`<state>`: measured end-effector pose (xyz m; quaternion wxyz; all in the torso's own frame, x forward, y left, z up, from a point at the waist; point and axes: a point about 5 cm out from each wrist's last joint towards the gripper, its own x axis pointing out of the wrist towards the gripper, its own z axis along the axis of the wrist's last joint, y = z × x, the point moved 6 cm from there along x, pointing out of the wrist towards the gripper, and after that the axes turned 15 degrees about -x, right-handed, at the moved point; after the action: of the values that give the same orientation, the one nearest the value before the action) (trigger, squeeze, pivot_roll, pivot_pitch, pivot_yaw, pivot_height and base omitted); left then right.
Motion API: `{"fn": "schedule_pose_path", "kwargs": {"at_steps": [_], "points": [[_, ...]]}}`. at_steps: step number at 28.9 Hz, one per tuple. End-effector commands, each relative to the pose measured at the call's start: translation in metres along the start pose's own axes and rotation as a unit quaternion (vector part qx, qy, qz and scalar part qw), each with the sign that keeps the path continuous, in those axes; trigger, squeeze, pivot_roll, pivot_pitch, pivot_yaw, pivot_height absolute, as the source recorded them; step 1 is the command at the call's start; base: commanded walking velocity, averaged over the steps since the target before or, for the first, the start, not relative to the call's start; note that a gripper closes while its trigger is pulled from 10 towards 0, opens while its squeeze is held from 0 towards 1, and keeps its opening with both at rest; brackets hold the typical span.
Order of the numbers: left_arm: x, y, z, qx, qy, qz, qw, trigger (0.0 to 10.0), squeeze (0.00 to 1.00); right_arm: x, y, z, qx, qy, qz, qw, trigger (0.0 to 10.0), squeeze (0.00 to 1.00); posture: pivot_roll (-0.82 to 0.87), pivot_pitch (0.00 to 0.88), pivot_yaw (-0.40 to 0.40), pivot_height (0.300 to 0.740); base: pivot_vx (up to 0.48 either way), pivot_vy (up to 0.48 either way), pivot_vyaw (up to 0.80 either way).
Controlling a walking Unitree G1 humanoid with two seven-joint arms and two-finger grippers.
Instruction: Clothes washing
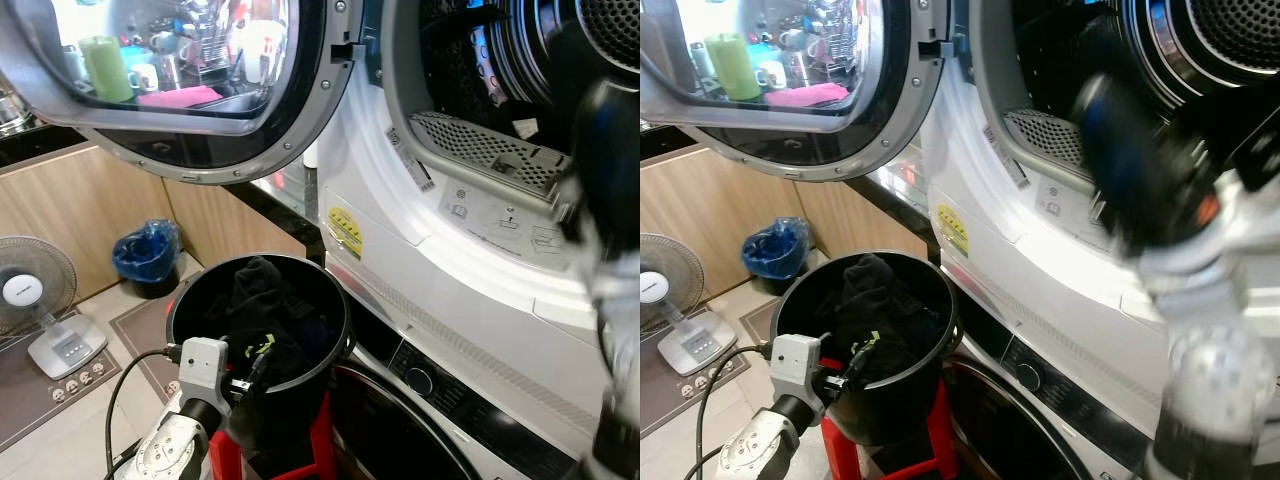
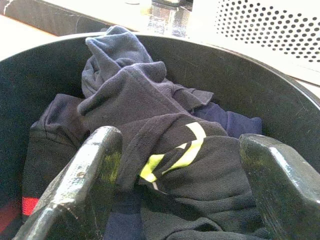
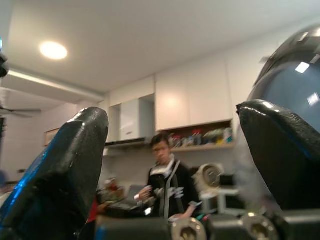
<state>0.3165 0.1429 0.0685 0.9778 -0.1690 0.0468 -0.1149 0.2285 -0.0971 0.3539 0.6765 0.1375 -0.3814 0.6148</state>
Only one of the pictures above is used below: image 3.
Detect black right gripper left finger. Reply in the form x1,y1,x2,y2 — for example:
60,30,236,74
0,106,110,240

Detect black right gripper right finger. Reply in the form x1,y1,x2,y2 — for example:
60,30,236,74
236,99,320,211

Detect dark ceiling fan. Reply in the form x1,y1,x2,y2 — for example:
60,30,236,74
0,106,42,119

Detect range hood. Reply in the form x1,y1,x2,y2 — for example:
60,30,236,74
104,137,148,148

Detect white round fan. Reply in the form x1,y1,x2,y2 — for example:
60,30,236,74
193,162,225,198

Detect robot head blue visor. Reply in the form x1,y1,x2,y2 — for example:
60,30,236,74
246,23,320,131

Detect wooden shelf with packages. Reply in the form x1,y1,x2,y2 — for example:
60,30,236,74
156,119,236,153

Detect person in black jacket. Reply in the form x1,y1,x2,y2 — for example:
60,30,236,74
133,133,202,221

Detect round ceiling light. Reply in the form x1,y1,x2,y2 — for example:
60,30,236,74
39,41,68,60

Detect white wall cabinets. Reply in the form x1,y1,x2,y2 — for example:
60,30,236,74
107,53,270,144

